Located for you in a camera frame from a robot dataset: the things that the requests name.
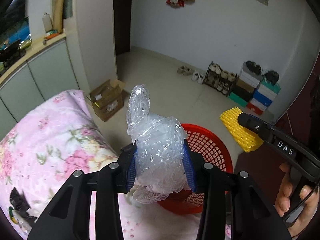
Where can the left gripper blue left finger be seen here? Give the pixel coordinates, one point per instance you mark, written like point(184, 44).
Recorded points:
point(131, 169)

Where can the stack of shoe boxes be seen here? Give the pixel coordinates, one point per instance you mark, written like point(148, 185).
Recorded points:
point(255, 89)

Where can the pink floral table cloth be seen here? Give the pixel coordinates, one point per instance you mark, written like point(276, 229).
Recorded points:
point(58, 137)

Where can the black shoe rack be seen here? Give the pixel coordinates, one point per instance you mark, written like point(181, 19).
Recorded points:
point(219, 79)

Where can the white plastic bottle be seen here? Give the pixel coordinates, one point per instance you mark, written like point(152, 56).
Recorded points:
point(47, 22)

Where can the cardboard box on floor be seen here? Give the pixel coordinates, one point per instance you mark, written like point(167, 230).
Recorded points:
point(107, 99)

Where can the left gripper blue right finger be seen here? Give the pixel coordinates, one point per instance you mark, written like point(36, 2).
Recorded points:
point(189, 167)

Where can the wooden cutting board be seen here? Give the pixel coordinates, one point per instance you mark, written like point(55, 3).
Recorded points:
point(57, 15)

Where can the white sneakers pair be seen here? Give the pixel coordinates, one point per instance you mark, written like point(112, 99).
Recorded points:
point(198, 77)

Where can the red plastic mesh basket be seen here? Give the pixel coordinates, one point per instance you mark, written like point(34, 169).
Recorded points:
point(213, 150)

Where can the beige slippers pair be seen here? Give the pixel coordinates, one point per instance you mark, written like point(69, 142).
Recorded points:
point(186, 71)

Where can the black plastic bag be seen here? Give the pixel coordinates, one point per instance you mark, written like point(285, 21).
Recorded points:
point(18, 210)

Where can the clear plastic bag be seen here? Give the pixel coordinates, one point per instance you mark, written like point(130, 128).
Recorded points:
point(159, 142)

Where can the black wok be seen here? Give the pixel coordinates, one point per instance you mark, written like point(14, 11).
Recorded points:
point(11, 53)

